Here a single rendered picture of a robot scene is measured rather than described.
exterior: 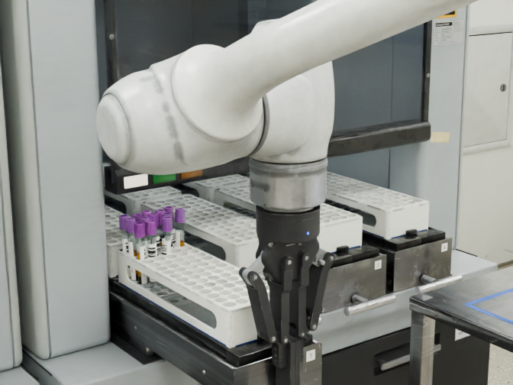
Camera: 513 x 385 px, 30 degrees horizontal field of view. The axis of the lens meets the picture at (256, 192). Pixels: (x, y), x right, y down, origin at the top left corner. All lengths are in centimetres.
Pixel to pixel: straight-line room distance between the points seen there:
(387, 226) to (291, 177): 56
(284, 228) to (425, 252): 58
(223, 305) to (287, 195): 20
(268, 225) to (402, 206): 57
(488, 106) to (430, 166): 182
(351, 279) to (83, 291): 43
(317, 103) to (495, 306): 44
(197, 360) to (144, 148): 39
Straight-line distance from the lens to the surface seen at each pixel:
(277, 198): 107
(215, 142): 93
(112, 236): 148
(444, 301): 135
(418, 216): 165
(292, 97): 103
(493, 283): 143
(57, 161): 130
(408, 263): 161
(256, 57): 88
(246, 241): 143
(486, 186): 361
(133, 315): 136
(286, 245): 112
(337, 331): 154
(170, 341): 128
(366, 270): 155
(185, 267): 133
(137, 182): 133
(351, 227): 155
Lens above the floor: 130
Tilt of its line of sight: 15 degrees down
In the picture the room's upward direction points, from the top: straight up
